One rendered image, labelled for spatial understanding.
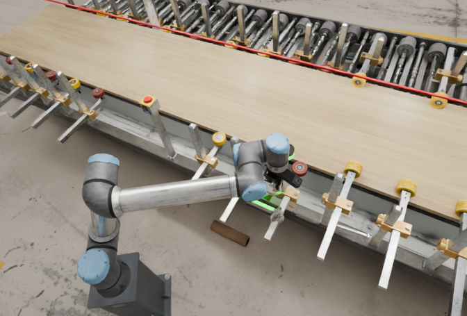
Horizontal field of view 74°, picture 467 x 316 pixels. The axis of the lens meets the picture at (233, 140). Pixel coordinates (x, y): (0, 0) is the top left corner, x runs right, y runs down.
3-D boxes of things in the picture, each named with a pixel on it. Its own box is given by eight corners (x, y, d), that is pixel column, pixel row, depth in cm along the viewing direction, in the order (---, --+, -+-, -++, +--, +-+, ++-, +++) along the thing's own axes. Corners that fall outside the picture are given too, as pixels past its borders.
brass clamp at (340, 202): (347, 217, 144) (349, 212, 140) (319, 205, 149) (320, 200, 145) (351, 205, 147) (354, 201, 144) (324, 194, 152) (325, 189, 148)
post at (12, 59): (50, 107, 249) (10, 58, 211) (46, 106, 250) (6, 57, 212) (53, 104, 251) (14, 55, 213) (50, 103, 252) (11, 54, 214)
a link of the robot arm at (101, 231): (86, 255, 164) (75, 181, 110) (92, 224, 175) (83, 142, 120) (117, 255, 169) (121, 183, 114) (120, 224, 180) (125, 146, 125)
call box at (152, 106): (153, 116, 165) (149, 106, 159) (143, 112, 168) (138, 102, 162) (161, 107, 169) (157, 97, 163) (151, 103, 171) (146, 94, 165)
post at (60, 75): (93, 125, 229) (57, 74, 191) (89, 123, 230) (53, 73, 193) (96, 121, 231) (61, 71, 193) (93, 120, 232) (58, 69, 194)
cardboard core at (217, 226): (244, 244, 226) (209, 227, 237) (245, 248, 232) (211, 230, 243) (249, 235, 230) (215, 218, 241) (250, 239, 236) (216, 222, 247)
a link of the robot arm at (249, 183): (69, 214, 105) (268, 187, 106) (76, 182, 112) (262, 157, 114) (85, 228, 114) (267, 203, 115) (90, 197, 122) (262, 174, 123)
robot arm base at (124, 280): (129, 294, 164) (122, 290, 156) (94, 300, 164) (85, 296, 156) (132, 258, 175) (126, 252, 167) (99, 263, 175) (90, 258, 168)
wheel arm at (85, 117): (63, 144, 207) (60, 140, 204) (60, 143, 208) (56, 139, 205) (108, 101, 229) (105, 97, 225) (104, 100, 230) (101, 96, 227)
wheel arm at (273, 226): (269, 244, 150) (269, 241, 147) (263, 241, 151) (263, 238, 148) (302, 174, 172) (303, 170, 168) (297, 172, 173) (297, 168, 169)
